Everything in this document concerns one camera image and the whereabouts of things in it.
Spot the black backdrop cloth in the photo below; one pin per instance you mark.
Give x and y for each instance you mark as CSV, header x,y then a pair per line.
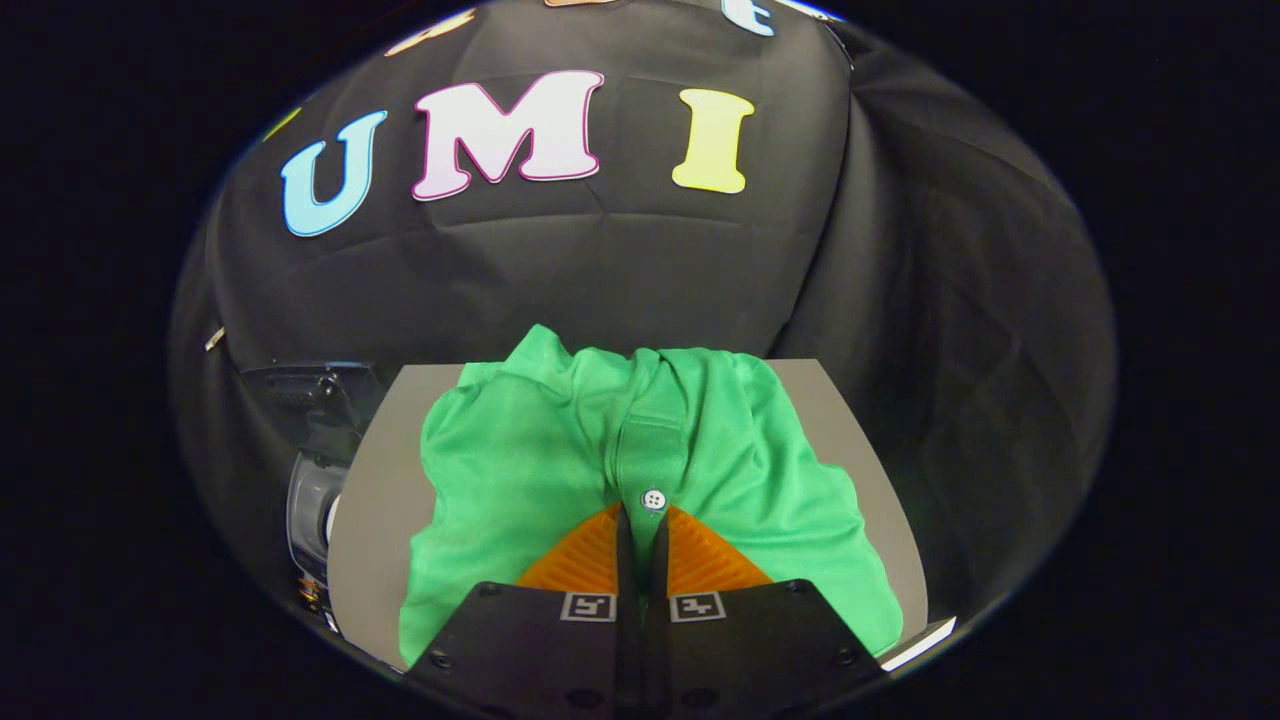
x,y
620,270

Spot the silver clip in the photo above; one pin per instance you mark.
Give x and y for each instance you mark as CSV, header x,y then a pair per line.
x,y
214,338

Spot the green polo shirt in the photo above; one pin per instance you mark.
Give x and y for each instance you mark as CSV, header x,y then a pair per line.
x,y
520,450

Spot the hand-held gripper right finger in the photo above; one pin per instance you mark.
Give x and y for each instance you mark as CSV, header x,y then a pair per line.
x,y
659,570

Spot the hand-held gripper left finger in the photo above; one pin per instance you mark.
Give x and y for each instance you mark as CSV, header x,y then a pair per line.
x,y
626,570

